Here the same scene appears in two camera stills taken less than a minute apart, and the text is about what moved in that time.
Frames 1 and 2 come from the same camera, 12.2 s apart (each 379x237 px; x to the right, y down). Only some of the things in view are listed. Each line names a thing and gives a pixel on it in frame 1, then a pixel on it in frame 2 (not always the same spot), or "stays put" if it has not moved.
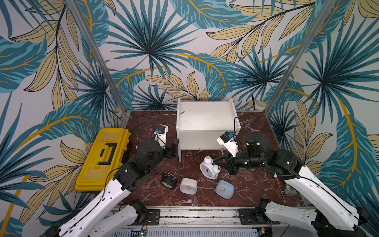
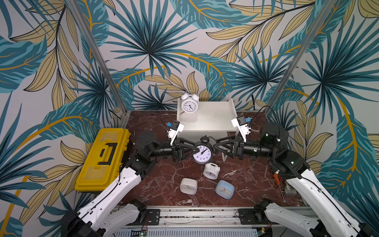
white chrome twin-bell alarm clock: x=208 y=168 -> x=190 y=103
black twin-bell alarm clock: x=169 y=180 -> x=206 y=152
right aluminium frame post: x=327 y=10 stays put
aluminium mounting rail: x=187 y=218 stays put
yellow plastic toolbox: x=105 y=155 stays put
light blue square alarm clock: x=225 y=189 stays put
